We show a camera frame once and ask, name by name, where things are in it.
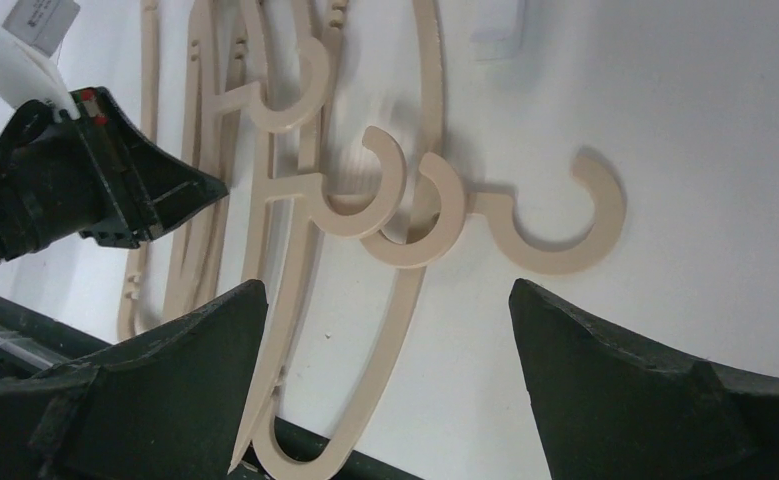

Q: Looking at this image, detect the white clothes rack frame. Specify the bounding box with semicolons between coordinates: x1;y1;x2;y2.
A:
469;0;527;62

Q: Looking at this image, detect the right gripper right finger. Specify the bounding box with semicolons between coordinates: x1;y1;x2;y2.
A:
508;279;779;479

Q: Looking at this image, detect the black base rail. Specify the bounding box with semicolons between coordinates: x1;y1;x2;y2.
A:
0;297;420;480

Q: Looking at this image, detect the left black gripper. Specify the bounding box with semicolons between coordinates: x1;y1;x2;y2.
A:
4;87;229;251

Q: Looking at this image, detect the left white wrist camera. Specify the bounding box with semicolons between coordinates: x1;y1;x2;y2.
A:
0;0;80;120

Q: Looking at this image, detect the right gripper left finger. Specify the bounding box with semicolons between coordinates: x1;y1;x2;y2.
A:
0;280;268;479

